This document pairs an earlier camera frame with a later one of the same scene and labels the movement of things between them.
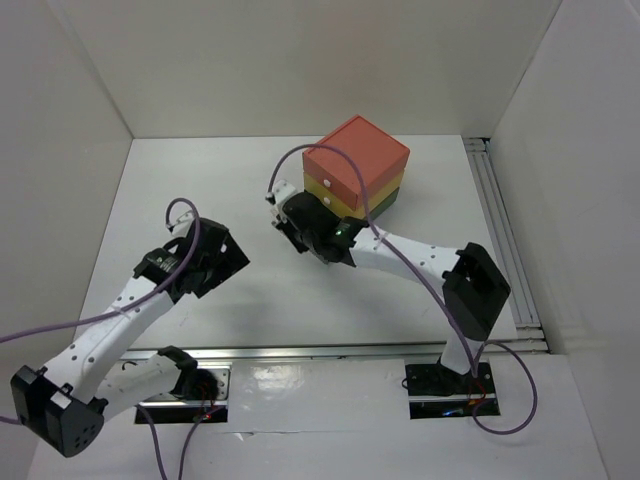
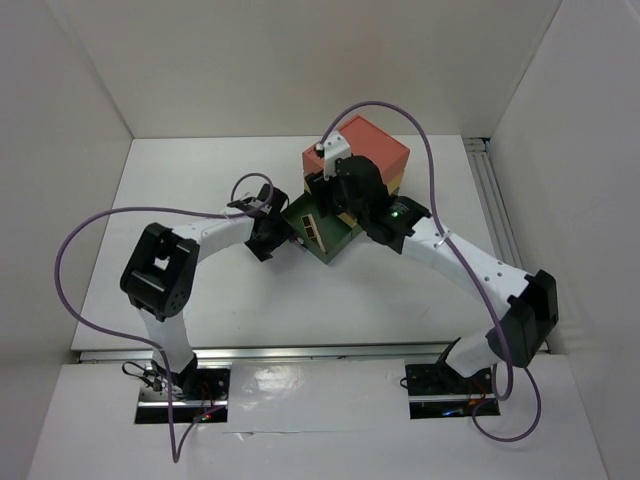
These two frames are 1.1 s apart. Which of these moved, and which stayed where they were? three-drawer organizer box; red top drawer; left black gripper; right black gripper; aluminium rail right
Moved: right black gripper; left black gripper
Stayed: aluminium rail right; three-drawer organizer box; red top drawer
